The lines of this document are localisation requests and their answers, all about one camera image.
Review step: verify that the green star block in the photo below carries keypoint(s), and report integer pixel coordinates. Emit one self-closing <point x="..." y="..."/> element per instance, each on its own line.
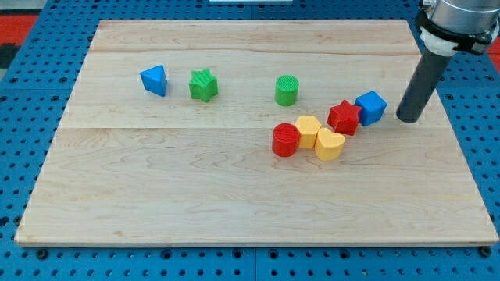
<point x="203" y="85"/>

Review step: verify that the yellow hexagon block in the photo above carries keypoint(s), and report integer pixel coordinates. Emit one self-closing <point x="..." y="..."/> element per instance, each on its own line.
<point x="308" y="127"/>

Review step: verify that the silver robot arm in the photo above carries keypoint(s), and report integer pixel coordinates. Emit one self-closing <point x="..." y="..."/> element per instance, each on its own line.
<point x="450" y="26"/>

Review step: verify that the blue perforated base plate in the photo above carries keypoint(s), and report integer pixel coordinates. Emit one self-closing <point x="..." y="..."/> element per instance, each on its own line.
<point x="43" y="45"/>

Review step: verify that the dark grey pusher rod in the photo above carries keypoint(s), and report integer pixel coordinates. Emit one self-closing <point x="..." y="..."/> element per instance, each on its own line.
<point x="421" y="86"/>

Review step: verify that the red cylinder block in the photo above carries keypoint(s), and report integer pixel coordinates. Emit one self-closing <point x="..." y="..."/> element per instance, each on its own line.
<point x="285" y="141"/>

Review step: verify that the green cylinder block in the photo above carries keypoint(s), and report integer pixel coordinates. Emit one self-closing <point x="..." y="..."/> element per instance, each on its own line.
<point x="286" y="90"/>

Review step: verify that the blue cube block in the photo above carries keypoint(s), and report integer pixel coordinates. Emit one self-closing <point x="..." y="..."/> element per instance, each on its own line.
<point x="373" y="107"/>

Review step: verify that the yellow heart block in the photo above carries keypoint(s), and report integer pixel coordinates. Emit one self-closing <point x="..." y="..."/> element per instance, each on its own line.
<point x="328" y="145"/>

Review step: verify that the light wooden board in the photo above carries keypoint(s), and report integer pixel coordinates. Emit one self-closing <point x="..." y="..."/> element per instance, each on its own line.
<point x="129" y="168"/>

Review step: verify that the blue triangle block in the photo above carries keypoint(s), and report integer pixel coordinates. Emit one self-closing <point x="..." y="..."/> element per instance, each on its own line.
<point x="154" y="80"/>

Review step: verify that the red star block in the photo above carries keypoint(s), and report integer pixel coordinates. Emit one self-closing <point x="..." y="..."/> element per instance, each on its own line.
<point x="344" y="118"/>

